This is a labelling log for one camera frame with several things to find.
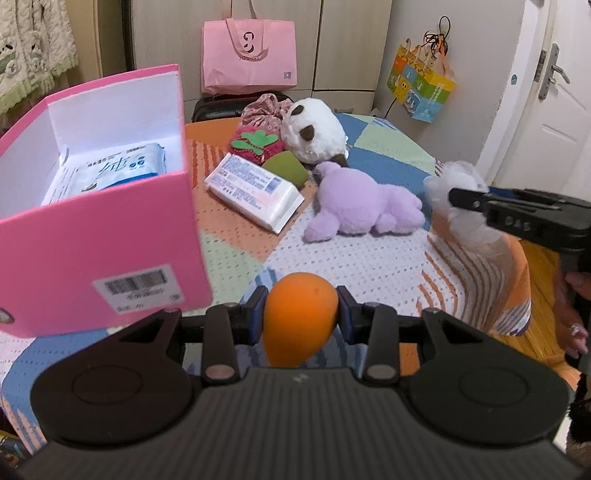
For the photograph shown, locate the green makeup sponge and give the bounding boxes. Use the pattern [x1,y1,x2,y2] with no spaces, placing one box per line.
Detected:
[262,151,309,190]

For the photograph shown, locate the patchwork blanket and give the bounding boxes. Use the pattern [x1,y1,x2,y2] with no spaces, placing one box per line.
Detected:
[0,113,532,457]

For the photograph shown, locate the white door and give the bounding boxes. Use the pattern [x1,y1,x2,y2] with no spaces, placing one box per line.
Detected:
[475,0,591,205]

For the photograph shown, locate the white brown plush toy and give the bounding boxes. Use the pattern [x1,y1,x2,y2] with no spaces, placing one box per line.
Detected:
[281,98,351,168]

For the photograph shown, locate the pink cardboard box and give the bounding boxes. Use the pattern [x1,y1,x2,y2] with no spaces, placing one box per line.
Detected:
[0,64,214,337]

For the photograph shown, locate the metal door handle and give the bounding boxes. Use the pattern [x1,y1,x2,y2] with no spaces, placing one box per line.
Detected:
[538,44,571,100]

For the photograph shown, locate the white wet wipes pack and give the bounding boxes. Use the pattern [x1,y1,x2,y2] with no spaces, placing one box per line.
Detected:
[204,152,306,234]

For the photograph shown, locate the blue white tissue pack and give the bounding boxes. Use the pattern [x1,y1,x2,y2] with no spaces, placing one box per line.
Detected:
[95,142,168,191]

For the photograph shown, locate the hanging hair ties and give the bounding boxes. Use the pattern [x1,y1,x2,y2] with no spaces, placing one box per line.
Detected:
[422,16,452,52]

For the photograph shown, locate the purple plush toy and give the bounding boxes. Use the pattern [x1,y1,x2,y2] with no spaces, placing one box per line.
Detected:
[302,161,426,244]

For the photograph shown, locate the pink tote bag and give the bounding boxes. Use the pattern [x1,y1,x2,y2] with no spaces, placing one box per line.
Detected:
[202,0,297,96]

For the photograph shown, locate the black suitcase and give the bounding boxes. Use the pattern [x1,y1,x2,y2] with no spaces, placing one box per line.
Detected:
[191,91,296,123]

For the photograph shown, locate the grey wardrobe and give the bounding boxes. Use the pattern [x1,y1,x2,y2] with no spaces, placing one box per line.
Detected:
[124,0,394,117]

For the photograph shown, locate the floral fabric scrunchie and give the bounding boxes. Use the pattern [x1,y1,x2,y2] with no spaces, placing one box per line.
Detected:
[240,92,293,136]

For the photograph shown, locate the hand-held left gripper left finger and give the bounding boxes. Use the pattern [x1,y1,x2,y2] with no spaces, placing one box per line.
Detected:
[105,285,269,386]

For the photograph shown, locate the white fluffy plush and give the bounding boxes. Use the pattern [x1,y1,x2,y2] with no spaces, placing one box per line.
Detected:
[424,161,505,252]

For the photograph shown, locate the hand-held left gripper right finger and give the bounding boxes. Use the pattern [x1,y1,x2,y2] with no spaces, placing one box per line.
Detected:
[336,285,502,385]

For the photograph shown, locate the fluffy white green robe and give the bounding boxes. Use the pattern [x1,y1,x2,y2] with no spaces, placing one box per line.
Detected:
[0,0,79,114]

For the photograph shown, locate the red strawberry plush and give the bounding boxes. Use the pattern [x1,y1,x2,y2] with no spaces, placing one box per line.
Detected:
[230,126,286,166]

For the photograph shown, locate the colourful gift bag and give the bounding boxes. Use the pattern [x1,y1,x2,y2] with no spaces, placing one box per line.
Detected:
[387,42,457,123]

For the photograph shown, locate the person's right hand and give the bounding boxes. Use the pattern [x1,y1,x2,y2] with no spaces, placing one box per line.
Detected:
[556,271,591,357]

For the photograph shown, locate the orange makeup sponge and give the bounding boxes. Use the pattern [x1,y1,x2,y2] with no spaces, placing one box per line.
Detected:
[262,272,339,368]

